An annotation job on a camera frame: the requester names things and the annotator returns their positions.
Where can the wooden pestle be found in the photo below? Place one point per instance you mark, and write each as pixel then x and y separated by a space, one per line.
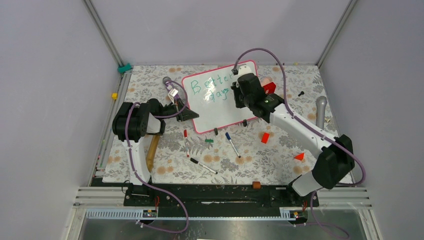
pixel 151 153

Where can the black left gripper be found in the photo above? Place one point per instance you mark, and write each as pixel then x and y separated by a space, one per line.
pixel 187 114

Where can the red hollow block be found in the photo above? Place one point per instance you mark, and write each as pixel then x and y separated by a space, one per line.
pixel 269 88

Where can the blue capped marker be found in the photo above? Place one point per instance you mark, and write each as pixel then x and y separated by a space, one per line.
pixel 232 144

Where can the pink peach object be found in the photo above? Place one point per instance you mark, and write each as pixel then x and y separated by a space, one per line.
pixel 266 81

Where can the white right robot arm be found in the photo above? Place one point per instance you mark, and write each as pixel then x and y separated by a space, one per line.
pixel 333 154

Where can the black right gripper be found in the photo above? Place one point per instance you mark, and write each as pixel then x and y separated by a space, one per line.
pixel 237 89

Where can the purple glitter toy microphone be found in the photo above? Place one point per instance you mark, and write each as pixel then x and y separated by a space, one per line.
pixel 172 92

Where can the floral patterned mat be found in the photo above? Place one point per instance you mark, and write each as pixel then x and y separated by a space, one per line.
pixel 271 164

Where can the red orange block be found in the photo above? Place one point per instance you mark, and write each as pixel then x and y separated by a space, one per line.
pixel 265 137

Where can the teal corner clamp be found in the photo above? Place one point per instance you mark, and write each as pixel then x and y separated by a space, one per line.
pixel 125 68

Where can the black capped marker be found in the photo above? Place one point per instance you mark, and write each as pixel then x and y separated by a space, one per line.
pixel 203 166

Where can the silver toy microphone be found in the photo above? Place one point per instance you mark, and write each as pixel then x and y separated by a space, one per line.
pixel 321 104

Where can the brown small cube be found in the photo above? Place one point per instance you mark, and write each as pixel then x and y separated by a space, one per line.
pixel 256 185

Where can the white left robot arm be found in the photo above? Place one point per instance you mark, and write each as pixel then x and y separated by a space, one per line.
pixel 133 121

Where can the white slotted cable duct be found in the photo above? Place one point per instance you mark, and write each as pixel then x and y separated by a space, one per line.
pixel 150 214

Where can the orange small block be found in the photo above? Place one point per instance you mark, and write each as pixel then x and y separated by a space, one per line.
pixel 300 157

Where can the pink framed whiteboard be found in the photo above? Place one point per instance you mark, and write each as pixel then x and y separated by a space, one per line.
pixel 209 94

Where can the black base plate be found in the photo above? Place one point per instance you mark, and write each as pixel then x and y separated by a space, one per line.
pixel 198 199

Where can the red capped marker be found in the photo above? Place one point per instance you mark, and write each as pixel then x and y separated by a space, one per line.
pixel 186 141

